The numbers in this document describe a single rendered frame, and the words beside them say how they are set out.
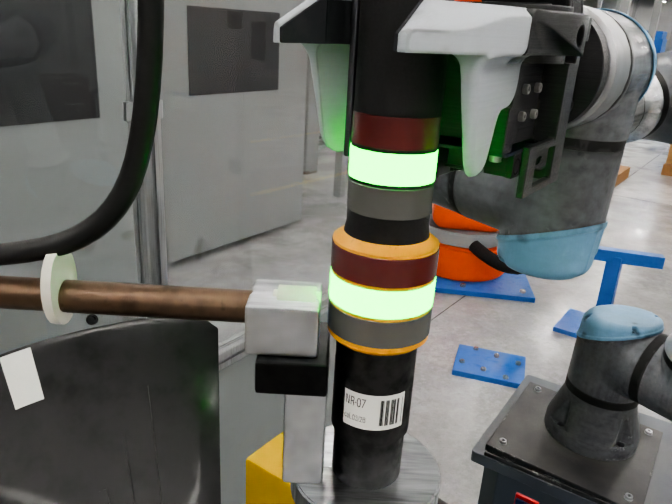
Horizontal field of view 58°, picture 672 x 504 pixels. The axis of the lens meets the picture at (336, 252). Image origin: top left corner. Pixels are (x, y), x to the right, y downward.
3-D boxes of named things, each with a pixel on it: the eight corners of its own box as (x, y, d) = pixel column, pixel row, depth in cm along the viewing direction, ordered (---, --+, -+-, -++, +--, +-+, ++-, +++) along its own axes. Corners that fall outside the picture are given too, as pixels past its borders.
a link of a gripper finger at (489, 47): (476, 212, 18) (527, 162, 26) (506, -2, 16) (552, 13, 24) (380, 195, 19) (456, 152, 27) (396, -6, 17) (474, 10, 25)
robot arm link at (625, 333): (590, 356, 109) (609, 288, 104) (664, 394, 100) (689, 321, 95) (551, 375, 102) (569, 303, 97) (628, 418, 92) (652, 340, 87)
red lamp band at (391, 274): (329, 286, 23) (330, 256, 23) (331, 247, 27) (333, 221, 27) (444, 292, 23) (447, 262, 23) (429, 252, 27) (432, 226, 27)
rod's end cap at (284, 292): (271, 295, 24) (320, 298, 24) (276, 276, 26) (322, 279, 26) (270, 340, 25) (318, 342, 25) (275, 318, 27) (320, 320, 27)
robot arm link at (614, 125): (645, 132, 47) (677, 16, 44) (612, 150, 39) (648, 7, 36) (545, 116, 51) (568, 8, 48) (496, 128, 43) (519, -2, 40)
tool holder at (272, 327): (235, 538, 26) (235, 330, 22) (258, 433, 32) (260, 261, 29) (449, 550, 26) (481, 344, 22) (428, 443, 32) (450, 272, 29)
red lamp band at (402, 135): (350, 149, 22) (353, 114, 21) (350, 133, 25) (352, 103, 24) (444, 154, 22) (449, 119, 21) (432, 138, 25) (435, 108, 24)
